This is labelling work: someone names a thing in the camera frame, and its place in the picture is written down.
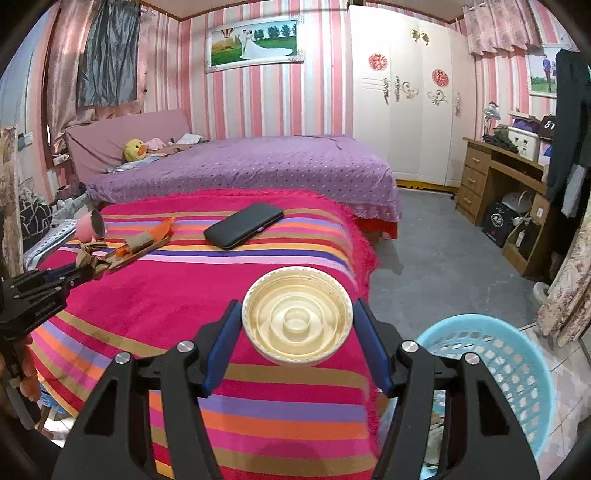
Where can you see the person's left hand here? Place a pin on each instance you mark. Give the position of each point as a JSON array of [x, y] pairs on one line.
[[31, 371]]

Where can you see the desk lamp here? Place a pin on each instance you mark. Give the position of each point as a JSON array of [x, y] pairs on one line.
[[491, 115]]

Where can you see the small framed photo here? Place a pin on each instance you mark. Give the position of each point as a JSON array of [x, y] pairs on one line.
[[540, 71]]

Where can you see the black printed box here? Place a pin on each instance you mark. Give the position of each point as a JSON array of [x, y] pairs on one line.
[[498, 224]]

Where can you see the wooden desk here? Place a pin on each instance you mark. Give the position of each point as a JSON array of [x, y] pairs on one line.
[[478, 175]]

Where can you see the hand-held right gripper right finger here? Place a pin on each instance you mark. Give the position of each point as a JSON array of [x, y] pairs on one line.
[[371, 346]]

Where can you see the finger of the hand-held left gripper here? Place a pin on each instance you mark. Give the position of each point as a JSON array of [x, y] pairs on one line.
[[55, 277], [74, 288]]

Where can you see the floral wall hanging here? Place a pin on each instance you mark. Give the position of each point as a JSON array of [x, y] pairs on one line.
[[9, 207]]

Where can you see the yellow duck plush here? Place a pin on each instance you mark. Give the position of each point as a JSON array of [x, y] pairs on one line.
[[134, 151]]

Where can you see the black patterned cloth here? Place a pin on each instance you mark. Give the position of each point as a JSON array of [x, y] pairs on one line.
[[34, 219]]

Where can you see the pink padded headboard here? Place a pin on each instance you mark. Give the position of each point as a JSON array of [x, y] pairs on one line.
[[101, 138]]

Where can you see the framed wedding picture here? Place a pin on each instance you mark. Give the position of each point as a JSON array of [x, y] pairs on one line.
[[254, 44]]

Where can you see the pink satin curtain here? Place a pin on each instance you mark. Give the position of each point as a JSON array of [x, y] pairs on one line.
[[60, 69]]

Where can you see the small orange scraps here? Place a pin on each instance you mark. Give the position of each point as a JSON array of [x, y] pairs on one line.
[[121, 253]]

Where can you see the black hanging jacket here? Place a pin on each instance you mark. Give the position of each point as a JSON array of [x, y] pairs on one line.
[[572, 129]]

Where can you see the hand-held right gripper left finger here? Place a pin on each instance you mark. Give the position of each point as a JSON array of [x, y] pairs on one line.
[[221, 346]]

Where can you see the brown paper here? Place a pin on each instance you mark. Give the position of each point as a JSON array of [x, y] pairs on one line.
[[90, 258]]

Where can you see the white appliance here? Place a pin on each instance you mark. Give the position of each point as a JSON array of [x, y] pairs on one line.
[[517, 203]]

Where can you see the perforated white rack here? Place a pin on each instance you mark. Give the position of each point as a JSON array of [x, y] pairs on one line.
[[53, 240]]

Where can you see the white wardrobe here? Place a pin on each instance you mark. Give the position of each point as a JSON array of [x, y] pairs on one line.
[[411, 129]]

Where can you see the pile of clothes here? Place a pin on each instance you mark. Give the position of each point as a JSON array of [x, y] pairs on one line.
[[182, 141]]

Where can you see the orange plastic wedge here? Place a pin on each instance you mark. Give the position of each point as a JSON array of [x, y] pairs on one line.
[[164, 226]]

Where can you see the pink floral valance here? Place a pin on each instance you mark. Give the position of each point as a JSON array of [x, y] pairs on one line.
[[503, 27]]

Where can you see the white storage box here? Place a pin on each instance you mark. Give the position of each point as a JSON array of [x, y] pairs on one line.
[[524, 143]]

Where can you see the pink mug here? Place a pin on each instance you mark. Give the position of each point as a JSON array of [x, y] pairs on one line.
[[85, 228]]

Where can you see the black zip case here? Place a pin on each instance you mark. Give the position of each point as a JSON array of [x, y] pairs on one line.
[[242, 226]]

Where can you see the grey hanging cloth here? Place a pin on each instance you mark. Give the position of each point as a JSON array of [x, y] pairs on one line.
[[108, 55]]

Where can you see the striped pink blanket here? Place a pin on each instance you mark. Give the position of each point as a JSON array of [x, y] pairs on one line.
[[184, 286]]

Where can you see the floral hanging cloth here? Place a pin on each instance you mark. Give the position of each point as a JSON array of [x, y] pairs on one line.
[[568, 290]]

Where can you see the wall socket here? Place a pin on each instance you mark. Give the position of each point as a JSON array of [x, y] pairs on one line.
[[24, 139]]

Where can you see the open cardboard box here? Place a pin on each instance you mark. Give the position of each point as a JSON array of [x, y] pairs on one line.
[[521, 242]]

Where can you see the large cardboard roll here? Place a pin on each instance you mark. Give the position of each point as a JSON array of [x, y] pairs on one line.
[[141, 241]]

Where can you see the purple dotted bedspread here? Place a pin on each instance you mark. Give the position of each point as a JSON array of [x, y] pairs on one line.
[[254, 170]]

